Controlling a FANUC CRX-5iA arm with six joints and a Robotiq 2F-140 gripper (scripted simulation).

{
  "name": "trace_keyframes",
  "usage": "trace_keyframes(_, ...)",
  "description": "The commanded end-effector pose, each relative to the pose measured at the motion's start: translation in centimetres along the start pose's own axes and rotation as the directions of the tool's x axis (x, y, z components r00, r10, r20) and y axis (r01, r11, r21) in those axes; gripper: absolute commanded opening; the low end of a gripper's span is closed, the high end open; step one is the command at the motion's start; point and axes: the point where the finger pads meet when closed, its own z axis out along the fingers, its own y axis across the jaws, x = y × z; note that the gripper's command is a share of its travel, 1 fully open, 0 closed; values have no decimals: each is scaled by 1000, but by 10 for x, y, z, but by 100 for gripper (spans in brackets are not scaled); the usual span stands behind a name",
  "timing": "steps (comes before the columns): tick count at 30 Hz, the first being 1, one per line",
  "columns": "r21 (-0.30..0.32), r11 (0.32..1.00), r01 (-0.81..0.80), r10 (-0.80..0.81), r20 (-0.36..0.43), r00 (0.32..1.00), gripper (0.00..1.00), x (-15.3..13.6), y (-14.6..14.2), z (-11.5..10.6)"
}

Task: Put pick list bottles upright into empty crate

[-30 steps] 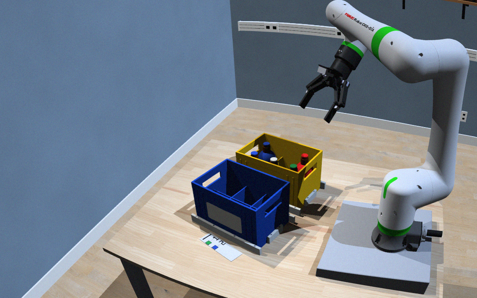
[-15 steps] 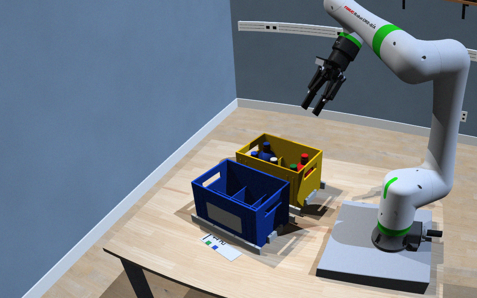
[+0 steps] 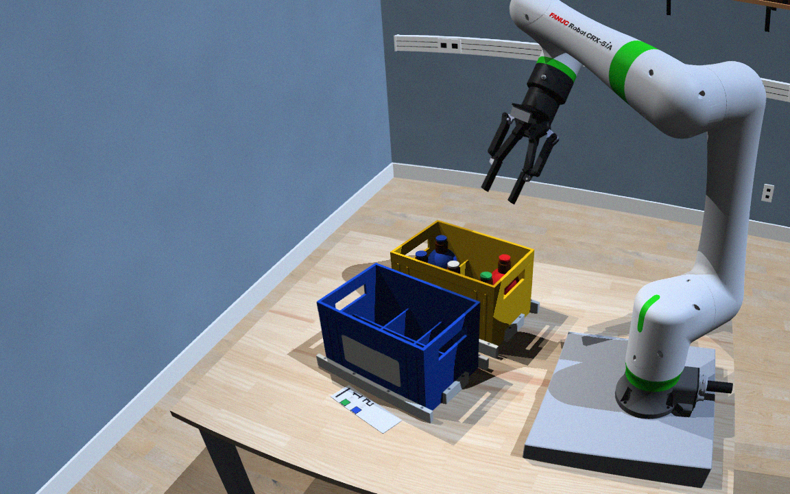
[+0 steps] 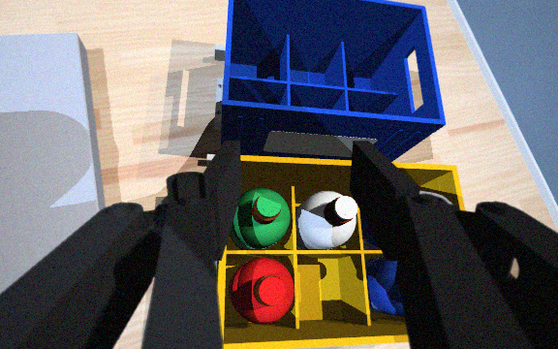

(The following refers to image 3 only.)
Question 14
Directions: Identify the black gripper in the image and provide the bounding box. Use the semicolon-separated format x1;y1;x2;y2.
481;86;560;204

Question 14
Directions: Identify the yellow divided crate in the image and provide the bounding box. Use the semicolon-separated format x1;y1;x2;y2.
390;220;531;346

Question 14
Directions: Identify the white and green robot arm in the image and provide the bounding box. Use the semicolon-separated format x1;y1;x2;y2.
510;0;766;419

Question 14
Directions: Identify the white paper pick list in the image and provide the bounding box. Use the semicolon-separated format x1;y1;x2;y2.
331;385;402;434

